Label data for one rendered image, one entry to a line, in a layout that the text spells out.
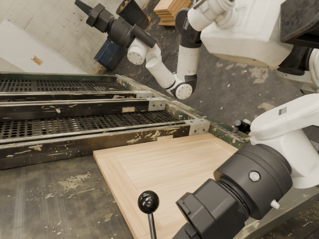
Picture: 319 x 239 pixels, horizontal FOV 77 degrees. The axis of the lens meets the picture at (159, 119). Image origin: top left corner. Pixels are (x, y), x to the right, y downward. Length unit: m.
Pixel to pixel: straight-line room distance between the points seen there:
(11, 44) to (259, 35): 4.14
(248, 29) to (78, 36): 5.40
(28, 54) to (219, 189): 4.28
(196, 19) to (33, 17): 5.31
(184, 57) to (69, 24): 5.09
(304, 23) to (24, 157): 0.79
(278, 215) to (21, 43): 4.29
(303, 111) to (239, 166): 0.11
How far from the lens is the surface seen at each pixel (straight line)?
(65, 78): 2.07
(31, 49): 4.41
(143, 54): 0.78
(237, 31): 0.64
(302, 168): 0.37
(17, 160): 0.74
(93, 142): 0.75
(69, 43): 5.83
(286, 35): 0.56
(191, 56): 0.86
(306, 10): 0.55
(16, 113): 1.12
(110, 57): 4.97
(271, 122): 0.34
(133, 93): 1.40
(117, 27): 0.78
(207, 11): 0.60
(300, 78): 1.08
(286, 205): 0.66
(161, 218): 0.52
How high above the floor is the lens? 1.70
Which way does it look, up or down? 38 degrees down
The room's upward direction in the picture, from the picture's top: 54 degrees counter-clockwise
